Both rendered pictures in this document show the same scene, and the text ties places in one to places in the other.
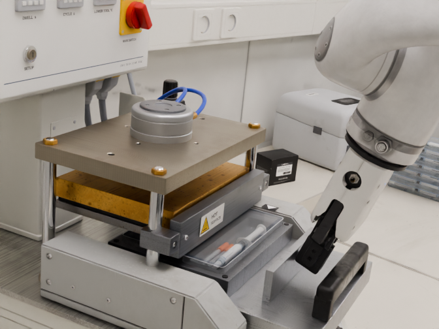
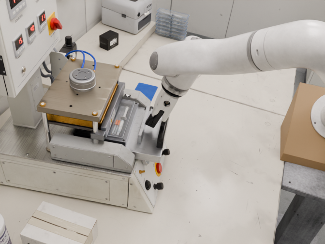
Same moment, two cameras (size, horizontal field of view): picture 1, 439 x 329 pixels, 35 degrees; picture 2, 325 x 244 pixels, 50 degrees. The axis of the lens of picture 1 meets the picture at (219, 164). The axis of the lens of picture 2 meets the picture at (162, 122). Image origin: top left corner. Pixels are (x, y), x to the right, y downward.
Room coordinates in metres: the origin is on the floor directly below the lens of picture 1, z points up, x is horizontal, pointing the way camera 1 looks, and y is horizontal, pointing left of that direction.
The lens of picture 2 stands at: (-0.04, 0.16, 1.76)
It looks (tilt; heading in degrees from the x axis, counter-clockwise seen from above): 41 degrees down; 338
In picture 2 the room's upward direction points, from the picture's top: 7 degrees clockwise
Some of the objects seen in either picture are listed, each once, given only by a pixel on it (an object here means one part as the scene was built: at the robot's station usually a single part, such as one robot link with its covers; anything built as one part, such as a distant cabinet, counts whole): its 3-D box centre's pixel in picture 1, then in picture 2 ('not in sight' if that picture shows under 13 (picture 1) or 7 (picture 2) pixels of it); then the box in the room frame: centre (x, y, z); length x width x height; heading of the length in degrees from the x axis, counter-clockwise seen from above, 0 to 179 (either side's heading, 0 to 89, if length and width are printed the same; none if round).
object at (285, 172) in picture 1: (276, 166); (109, 40); (1.61, -0.14, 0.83); 0.09 x 0.06 x 0.07; 130
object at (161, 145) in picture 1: (147, 145); (75, 85); (0.88, 0.10, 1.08); 0.31 x 0.24 x 0.13; 155
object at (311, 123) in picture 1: (328, 126); (127, 10); (1.85, -0.29, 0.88); 0.25 x 0.20 x 0.17; 47
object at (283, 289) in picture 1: (237, 259); (122, 124); (0.80, -0.03, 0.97); 0.30 x 0.22 x 0.08; 65
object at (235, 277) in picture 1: (205, 240); (108, 119); (0.82, 0.01, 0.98); 0.20 x 0.17 x 0.03; 155
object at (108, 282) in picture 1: (139, 294); (93, 152); (0.69, 0.08, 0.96); 0.25 x 0.05 x 0.07; 65
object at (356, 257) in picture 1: (342, 277); (163, 127); (0.74, -0.16, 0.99); 0.15 x 0.02 x 0.04; 155
